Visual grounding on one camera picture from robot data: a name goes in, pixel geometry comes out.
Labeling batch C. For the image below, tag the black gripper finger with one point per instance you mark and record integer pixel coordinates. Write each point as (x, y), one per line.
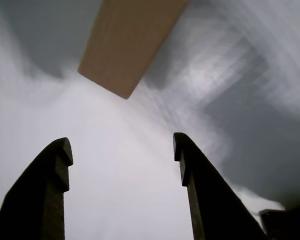
(210, 195)
(37, 190)

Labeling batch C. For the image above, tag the wooden Jenga block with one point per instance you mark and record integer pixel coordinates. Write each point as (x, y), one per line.
(125, 47)

